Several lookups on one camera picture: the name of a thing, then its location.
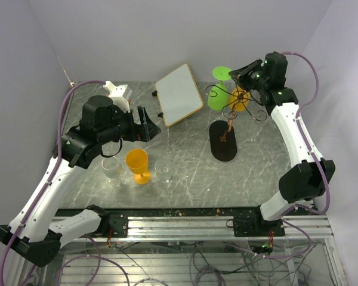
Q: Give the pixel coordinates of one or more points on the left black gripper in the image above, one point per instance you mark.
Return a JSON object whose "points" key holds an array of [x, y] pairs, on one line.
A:
{"points": [[147, 130]]}

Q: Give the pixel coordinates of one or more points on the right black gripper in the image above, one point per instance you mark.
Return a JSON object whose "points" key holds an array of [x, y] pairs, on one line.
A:
{"points": [[244, 72]]}

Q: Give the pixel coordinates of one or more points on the green plastic wine glass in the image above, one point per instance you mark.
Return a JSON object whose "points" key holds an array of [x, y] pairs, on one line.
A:
{"points": [[218, 96]]}

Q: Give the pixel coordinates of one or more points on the orange plastic wine glass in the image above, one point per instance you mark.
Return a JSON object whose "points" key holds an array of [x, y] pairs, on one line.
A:
{"points": [[138, 163]]}

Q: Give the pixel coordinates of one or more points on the clear ribbed glass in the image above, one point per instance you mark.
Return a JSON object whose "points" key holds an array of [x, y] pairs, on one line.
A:
{"points": [[163, 170]]}

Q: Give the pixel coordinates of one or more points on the clear wine glass front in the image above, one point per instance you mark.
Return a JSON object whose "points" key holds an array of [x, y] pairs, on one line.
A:
{"points": [[113, 170]]}

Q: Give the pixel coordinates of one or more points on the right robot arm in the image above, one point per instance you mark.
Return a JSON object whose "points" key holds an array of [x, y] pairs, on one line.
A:
{"points": [[306, 184]]}

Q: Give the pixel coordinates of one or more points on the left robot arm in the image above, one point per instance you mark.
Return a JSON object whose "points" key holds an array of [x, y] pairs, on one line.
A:
{"points": [[33, 234]]}

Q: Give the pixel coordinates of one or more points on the black oval rack base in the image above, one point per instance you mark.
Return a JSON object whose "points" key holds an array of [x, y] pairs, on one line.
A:
{"points": [[223, 146]]}

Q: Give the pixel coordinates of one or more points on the copper wire glass rack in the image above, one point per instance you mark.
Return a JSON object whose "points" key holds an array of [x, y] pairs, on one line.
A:
{"points": [[230, 114]]}

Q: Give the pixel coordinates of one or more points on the small whiteboard yellow frame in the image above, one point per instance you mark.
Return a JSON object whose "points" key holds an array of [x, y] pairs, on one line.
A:
{"points": [[178, 95]]}

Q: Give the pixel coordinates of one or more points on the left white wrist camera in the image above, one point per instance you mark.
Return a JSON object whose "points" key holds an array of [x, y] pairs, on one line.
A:
{"points": [[119, 94]]}

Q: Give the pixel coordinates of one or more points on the aluminium rail frame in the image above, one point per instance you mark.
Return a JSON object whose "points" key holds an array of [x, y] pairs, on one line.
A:
{"points": [[217, 228]]}

